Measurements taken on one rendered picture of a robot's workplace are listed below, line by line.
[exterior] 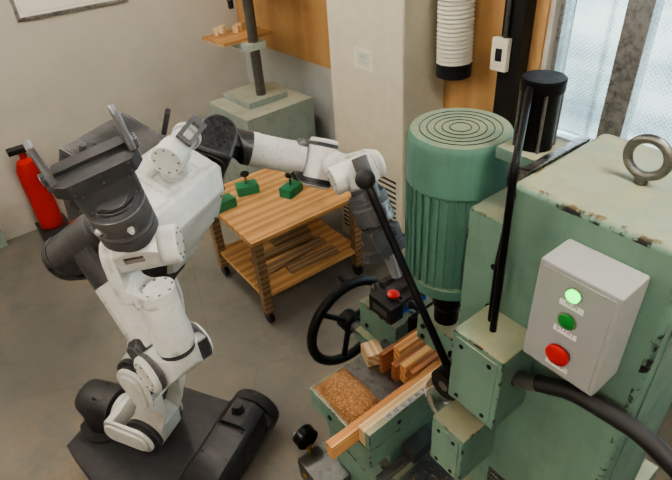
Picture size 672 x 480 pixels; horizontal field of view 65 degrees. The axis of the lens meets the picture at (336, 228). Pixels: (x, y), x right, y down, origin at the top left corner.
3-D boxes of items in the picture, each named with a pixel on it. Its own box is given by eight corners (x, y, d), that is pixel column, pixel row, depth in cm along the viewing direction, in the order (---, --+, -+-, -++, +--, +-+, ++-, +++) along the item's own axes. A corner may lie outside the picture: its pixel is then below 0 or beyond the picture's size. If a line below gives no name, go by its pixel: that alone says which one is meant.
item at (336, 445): (497, 325, 132) (498, 313, 129) (503, 329, 130) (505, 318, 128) (326, 453, 106) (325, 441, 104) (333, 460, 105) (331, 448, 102)
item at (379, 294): (398, 279, 139) (398, 263, 136) (429, 301, 132) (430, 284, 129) (360, 302, 133) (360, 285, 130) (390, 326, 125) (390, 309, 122)
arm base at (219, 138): (212, 193, 139) (176, 167, 138) (239, 160, 145) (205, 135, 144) (222, 168, 126) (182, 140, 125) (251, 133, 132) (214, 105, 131)
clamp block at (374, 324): (399, 300, 145) (400, 275, 140) (436, 327, 136) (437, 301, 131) (358, 326, 138) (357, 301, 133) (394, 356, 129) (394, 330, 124)
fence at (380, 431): (542, 309, 135) (546, 293, 132) (548, 312, 134) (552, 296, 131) (365, 447, 106) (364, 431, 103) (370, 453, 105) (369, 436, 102)
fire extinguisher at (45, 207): (65, 218, 359) (30, 137, 325) (73, 230, 346) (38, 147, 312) (37, 229, 350) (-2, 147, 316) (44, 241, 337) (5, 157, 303)
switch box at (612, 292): (547, 329, 74) (569, 236, 64) (617, 372, 67) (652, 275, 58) (520, 351, 71) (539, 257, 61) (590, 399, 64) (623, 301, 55)
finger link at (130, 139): (104, 103, 67) (122, 139, 72) (113, 116, 65) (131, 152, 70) (116, 98, 68) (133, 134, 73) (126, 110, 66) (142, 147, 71)
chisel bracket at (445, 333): (437, 326, 121) (439, 299, 116) (486, 362, 112) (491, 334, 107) (414, 342, 117) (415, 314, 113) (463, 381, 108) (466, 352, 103)
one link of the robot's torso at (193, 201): (35, 261, 124) (30, 145, 101) (130, 190, 150) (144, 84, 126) (141, 326, 122) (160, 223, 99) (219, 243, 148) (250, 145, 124)
